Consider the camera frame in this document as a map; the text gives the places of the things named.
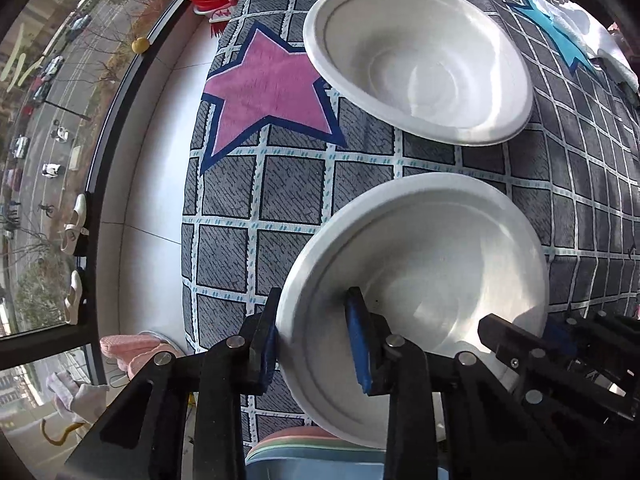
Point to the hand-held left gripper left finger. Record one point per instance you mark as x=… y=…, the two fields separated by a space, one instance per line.
x=269 y=350

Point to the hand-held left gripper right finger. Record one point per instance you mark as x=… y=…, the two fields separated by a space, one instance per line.
x=360 y=350

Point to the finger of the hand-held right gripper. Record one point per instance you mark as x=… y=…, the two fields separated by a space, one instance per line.
x=557 y=332
x=505 y=340

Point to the white paper bowl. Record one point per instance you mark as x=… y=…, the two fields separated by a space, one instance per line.
x=425 y=260
x=415 y=70

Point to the blue square plate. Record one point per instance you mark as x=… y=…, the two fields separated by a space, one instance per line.
x=320 y=467

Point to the grey checked star tablecloth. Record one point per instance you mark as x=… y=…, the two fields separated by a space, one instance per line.
x=290 y=185

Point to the white crumpled sock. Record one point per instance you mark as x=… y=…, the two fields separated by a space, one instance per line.
x=80 y=395

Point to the small white shoe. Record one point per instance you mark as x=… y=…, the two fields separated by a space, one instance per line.
x=74 y=297
x=75 y=225

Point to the yellow hook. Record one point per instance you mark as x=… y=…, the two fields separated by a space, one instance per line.
x=55 y=437

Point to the red white patterned cloth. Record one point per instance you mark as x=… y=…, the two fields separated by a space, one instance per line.
x=217 y=20

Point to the black window frame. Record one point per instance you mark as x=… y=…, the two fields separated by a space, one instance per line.
x=50 y=342

